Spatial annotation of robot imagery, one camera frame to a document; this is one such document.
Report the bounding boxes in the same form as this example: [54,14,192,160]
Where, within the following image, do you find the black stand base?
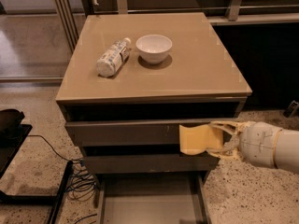
[0,108,74,224]

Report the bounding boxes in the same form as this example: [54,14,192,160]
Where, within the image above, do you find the metal shelf rail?
[82,0,299,25]

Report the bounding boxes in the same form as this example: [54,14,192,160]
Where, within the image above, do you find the top grey drawer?
[65,119,215,147]

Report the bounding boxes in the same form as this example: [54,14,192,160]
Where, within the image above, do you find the grey drawer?
[83,153,219,174]
[65,119,215,147]
[96,173,212,224]

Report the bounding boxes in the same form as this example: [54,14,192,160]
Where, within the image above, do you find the black floor cables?
[27,134,99,224]

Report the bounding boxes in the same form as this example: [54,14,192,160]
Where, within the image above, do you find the bottom grey drawer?
[96,173,212,224]

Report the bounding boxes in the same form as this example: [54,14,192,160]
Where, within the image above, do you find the grey drawer cabinet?
[55,11,253,182]

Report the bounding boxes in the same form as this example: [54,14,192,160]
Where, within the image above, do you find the white bowl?
[135,35,173,64]

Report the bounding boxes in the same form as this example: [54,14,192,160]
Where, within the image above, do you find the middle grey drawer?
[83,153,219,174]

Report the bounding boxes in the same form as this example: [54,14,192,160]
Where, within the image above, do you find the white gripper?
[206,120,282,168]

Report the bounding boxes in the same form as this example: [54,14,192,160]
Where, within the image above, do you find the small dark floor object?
[283,100,299,118]

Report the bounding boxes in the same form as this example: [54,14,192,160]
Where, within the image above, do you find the yellow sponge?
[179,124,223,155]

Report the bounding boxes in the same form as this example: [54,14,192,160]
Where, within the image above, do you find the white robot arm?
[206,121,299,174]

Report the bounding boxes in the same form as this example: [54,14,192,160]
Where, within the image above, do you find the clear plastic water bottle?
[96,37,131,77]

